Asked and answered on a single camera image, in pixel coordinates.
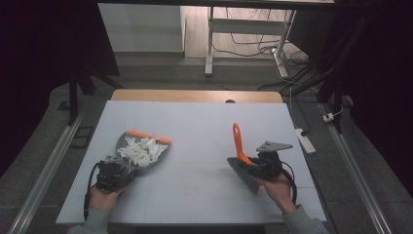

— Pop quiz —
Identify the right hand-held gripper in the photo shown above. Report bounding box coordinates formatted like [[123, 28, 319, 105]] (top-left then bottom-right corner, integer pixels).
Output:
[[249, 139, 294, 181]]

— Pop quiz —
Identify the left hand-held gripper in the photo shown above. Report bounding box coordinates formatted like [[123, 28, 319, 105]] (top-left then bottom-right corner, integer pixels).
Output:
[[94, 155, 139, 193]]

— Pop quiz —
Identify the orange-handled brush with dark bristles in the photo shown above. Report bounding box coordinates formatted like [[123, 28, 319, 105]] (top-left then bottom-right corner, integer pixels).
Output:
[[226, 122, 262, 195]]

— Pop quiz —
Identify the grey dustpan with orange edge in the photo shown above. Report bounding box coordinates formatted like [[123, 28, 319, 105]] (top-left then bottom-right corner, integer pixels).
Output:
[[104, 130, 172, 170]]

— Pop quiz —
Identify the white tissue paper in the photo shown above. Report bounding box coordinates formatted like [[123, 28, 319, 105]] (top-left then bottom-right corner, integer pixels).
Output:
[[116, 136, 169, 168]]

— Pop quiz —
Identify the person's left hand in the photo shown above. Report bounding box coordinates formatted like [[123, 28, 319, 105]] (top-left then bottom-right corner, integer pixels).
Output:
[[88, 184, 126, 212]]

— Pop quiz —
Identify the person's right hand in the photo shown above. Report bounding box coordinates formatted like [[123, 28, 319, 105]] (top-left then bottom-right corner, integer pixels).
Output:
[[254, 174, 298, 215]]

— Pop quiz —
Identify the white power strip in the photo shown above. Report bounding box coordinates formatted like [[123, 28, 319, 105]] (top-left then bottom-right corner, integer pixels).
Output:
[[294, 128, 317, 155]]

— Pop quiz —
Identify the white table cover board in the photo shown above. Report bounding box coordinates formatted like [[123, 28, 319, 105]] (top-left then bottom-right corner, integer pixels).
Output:
[[56, 99, 327, 226]]

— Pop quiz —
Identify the black stand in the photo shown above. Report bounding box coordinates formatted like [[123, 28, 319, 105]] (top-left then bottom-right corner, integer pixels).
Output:
[[315, 61, 346, 135], [57, 62, 115, 127]]

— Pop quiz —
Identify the wooden table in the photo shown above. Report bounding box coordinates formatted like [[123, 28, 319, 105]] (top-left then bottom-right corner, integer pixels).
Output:
[[111, 89, 284, 104]]

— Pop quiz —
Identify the dark curtain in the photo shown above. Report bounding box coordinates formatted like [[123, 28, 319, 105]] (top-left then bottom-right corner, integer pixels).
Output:
[[319, 0, 413, 191], [0, 0, 121, 178]]

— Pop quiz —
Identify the white cabinet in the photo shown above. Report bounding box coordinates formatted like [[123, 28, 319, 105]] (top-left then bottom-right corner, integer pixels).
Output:
[[97, 3, 187, 54]]

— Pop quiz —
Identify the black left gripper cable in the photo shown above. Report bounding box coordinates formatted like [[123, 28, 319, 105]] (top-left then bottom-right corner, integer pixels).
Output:
[[83, 161, 102, 222]]

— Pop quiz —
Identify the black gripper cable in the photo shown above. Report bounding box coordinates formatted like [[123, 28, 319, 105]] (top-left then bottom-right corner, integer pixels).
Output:
[[83, 161, 102, 222], [281, 161, 298, 206]]

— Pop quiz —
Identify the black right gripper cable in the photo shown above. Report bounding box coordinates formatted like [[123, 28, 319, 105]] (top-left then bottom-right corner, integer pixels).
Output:
[[281, 161, 298, 206]]

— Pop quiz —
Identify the black floor bracket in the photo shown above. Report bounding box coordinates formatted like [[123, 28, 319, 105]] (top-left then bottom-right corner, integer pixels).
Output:
[[69, 126, 95, 149]]

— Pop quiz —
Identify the aluminium rail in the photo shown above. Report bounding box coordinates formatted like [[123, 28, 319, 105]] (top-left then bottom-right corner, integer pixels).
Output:
[[319, 102, 394, 234], [8, 110, 86, 234]]

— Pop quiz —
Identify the bundle of floor cables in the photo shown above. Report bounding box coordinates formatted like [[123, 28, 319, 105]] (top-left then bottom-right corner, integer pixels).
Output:
[[212, 8, 318, 94]]

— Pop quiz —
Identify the white desk frame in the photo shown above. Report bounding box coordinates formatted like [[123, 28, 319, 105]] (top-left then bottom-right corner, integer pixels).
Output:
[[204, 6, 297, 79]]

